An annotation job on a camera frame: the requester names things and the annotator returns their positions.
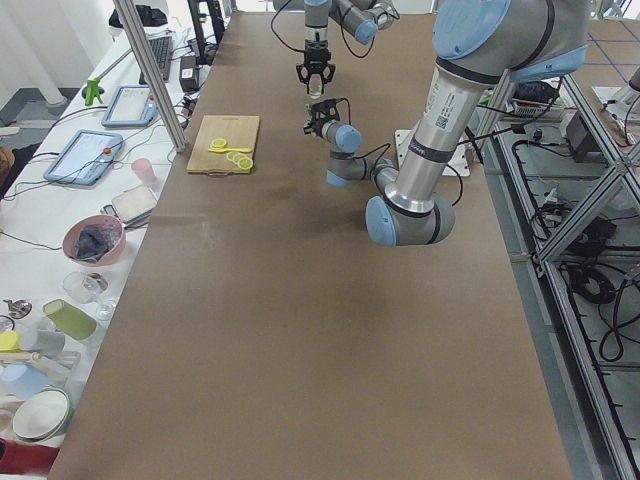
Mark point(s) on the near blue teach pendant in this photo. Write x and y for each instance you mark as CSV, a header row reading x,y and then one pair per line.
x,y
85,159

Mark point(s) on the green clamp tool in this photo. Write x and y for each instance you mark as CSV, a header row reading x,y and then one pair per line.
x,y
92,92

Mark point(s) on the white digital scale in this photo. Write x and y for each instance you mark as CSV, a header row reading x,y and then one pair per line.
x,y
132,207

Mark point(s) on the clear wine glass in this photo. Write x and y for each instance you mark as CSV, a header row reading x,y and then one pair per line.
x,y
90,287

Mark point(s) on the aluminium frame post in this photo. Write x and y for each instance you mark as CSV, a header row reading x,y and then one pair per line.
x,y
145,58

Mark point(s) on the wooden cutting board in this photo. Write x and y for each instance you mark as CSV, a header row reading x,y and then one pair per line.
x,y
237,130

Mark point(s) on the pink plastic cup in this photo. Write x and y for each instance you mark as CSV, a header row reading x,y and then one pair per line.
x,y
143,169

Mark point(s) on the blue teach pendant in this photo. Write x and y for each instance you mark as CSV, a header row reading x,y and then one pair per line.
x,y
130,107
85,159

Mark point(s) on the black power adapter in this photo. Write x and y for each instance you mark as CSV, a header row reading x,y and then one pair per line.
x,y
189,74

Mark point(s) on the steel double jigger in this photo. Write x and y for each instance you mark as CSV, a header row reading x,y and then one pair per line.
x,y
310,110

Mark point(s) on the black keyboard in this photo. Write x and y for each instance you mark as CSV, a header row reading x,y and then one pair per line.
x,y
161,48

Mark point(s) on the white green bowl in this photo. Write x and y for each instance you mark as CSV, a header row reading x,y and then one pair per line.
x,y
43,416

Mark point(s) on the clear glass cup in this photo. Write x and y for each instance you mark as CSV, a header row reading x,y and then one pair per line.
x,y
315,88

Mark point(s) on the grey plastic cup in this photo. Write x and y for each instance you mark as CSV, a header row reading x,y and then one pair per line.
x,y
47,343

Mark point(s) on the lemon slice lower row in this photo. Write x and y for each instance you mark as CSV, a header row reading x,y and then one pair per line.
x,y
247,166

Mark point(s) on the yellow plastic knife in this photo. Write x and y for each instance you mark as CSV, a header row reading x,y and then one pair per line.
x,y
232,149

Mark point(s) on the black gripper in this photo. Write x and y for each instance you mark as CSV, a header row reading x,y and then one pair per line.
x,y
316,125
314,56

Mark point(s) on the light blue plastic cup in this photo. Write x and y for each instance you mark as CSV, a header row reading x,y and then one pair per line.
x,y
24,380

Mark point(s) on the green plastic cup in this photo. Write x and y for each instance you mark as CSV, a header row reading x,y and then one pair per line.
x,y
70,320

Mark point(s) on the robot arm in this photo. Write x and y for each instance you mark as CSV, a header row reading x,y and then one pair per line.
x,y
360,19
475,43

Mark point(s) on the far blue teach pendant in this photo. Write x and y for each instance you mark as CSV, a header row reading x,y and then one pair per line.
x,y
130,107

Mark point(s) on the pink bowl with cloth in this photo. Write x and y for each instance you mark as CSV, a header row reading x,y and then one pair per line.
x,y
95,241

